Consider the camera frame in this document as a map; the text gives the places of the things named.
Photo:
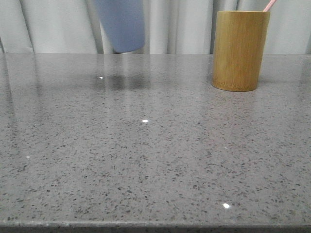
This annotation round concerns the grey pleated curtain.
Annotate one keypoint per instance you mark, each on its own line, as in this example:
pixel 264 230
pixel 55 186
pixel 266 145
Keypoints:
pixel 171 26

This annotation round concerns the bamboo wooden cup holder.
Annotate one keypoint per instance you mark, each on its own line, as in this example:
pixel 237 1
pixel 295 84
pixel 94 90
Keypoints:
pixel 238 49

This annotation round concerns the pink chopstick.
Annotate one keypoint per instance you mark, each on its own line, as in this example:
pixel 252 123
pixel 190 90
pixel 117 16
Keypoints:
pixel 269 5

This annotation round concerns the blue plastic cup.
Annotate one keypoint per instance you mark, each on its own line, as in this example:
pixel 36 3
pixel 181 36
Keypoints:
pixel 123 22

